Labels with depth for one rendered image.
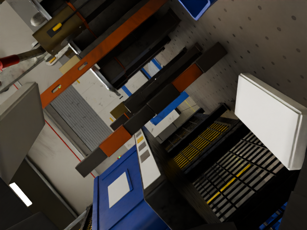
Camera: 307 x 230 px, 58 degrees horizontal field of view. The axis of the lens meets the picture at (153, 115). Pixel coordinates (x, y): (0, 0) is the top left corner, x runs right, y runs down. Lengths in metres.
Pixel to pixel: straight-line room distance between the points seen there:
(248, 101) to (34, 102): 0.13
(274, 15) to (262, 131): 0.39
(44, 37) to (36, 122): 0.58
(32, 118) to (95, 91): 8.72
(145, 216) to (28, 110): 0.26
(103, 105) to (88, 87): 0.74
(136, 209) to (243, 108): 0.28
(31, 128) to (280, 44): 0.49
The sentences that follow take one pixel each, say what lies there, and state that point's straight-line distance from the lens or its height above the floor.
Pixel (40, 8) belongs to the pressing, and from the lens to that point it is 0.87.
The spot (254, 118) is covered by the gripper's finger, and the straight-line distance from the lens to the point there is 0.17.
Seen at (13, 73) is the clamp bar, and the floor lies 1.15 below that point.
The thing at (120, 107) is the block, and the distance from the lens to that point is 0.99.
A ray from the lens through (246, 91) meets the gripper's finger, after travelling 0.18.
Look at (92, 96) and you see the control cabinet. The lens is 8.89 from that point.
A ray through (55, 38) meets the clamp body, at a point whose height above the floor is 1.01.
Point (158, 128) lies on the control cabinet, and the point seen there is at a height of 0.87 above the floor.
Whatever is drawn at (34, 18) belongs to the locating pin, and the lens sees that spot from 0.96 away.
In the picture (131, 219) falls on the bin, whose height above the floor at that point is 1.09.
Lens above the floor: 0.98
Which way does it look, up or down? 2 degrees down
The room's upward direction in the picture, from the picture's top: 131 degrees counter-clockwise
